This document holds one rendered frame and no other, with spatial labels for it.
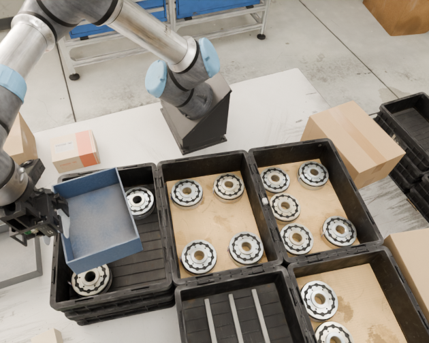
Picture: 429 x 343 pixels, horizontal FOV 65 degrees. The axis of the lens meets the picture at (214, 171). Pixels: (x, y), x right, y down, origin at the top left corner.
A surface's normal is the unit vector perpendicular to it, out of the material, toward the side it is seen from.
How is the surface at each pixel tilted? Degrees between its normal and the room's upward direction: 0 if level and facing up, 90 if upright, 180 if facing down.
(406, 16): 90
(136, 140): 0
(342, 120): 0
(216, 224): 0
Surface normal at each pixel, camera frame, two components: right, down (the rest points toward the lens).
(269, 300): 0.04, -0.57
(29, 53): 0.95, -0.11
